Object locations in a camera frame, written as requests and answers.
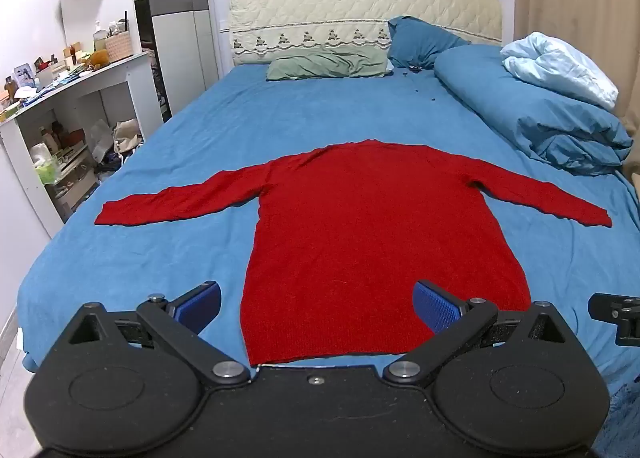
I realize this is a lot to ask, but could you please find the clear plastic bag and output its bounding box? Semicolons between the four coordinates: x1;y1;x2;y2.
86;119;117;162

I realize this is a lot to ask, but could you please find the cream quilted headboard cover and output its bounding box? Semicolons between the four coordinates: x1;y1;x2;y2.
228;0;503;66

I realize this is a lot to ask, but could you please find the woven basket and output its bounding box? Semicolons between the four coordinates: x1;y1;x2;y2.
104;32;134;62

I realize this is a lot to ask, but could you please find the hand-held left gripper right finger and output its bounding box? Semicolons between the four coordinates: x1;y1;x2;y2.
382;280;576;387

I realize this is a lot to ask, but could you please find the green pillow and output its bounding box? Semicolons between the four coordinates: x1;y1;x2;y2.
266;46;391;82

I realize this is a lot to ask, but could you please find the white shelf desk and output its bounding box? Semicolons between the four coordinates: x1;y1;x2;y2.
0;50;163;240

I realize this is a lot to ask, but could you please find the blue fluffy rug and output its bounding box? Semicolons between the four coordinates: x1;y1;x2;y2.
591;375;640;458

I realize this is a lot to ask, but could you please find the blue pillow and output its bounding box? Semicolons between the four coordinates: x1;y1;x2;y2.
387;15;472;70

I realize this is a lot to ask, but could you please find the red sweater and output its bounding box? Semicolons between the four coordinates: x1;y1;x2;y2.
94;139;613;367

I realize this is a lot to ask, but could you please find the folded blue duvet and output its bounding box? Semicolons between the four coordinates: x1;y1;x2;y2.
433;44;634;175

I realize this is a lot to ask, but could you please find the beige cloth bag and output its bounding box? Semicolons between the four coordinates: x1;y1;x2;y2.
112;119;145;155

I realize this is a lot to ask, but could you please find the light blue blanket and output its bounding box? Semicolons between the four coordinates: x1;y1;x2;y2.
500;32;620;111

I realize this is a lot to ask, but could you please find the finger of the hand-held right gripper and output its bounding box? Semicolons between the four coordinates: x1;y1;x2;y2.
587;292;640;347

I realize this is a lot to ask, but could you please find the bed with blue sheet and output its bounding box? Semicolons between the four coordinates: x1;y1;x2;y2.
15;58;640;391

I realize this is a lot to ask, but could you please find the grey and white wardrobe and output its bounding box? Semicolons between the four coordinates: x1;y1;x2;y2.
129;0;221;119

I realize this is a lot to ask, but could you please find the brown plush toy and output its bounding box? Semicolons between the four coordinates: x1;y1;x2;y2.
82;49;111;71

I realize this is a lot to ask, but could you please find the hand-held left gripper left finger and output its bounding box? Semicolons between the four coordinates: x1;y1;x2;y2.
65;281;252;385

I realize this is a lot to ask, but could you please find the green tissue pack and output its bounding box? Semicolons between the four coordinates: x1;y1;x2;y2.
33;158;62;185

